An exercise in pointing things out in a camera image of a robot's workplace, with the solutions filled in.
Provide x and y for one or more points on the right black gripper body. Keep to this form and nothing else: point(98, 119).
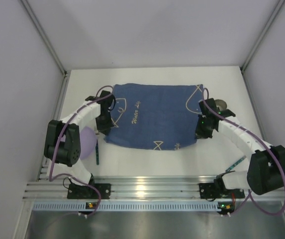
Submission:
point(202, 130)

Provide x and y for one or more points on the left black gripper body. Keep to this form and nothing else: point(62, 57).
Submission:
point(103, 123)

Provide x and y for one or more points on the metal cup with cork base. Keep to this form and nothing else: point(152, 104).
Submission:
point(221, 104)

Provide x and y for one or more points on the blue fish-print cloth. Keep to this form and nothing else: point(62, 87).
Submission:
point(155, 117)

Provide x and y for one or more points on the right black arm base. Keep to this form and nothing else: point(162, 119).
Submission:
point(216, 190)

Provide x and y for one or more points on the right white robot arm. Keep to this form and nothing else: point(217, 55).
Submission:
point(266, 170)

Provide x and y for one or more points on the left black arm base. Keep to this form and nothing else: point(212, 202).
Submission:
point(76, 191)

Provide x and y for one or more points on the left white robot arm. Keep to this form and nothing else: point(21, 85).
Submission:
point(63, 137)

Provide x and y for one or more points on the purple bowl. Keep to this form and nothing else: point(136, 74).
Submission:
point(88, 140)

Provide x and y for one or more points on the teal-handled fork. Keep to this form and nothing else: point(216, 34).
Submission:
point(97, 145)

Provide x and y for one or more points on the teal-handled spoon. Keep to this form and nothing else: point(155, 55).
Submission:
point(230, 168)

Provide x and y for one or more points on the aluminium mounting rail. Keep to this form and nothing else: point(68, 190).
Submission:
point(128, 188)

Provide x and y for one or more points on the perforated cable duct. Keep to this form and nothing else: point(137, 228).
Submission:
point(127, 206)

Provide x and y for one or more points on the right aluminium frame post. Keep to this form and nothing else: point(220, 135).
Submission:
point(263, 33)

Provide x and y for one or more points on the aluminium frame post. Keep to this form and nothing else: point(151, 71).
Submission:
point(263, 33)
point(39, 28)

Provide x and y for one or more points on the left aluminium frame post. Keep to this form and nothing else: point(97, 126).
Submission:
point(39, 28)

